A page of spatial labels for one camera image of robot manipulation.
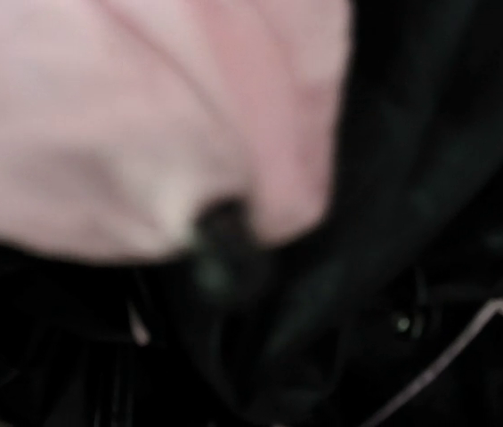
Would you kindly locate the pink and black umbrella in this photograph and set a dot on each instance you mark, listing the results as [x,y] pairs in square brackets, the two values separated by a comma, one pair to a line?
[251,213]

